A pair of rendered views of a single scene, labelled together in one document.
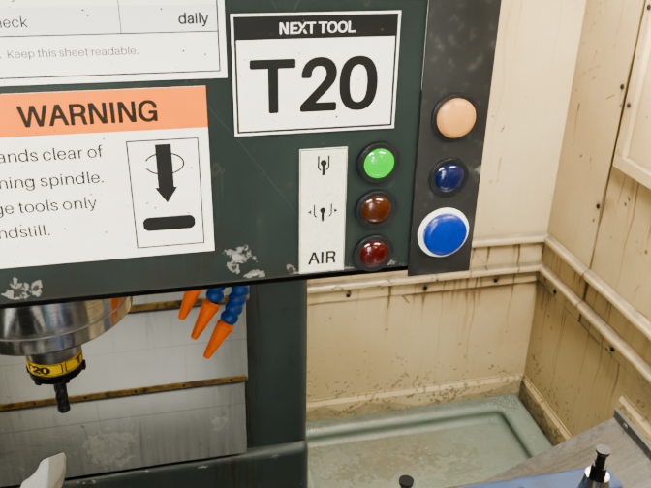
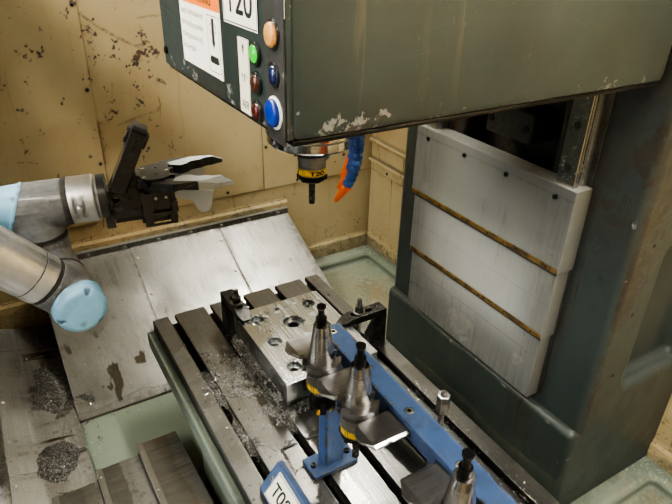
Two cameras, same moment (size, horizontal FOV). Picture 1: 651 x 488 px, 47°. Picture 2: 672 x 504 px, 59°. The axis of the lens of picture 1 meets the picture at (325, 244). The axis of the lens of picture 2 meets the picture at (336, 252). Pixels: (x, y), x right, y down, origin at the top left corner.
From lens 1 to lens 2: 77 cm
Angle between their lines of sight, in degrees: 62
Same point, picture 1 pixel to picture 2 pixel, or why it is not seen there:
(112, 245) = (206, 64)
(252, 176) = (229, 45)
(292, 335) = (592, 335)
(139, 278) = (212, 85)
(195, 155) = (217, 27)
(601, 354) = not seen: outside the picture
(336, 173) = (245, 54)
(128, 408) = (474, 304)
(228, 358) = (533, 313)
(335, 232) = (247, 91)
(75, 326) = not seen: hidden behind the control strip
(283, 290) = (597, 292)
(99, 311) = not seen: hidden behind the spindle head
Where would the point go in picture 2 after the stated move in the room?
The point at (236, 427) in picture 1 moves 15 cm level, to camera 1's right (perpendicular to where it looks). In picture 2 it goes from (525, 372) to (567, 419)
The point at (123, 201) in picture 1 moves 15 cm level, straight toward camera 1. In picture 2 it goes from (206, 43) to (87, 54)
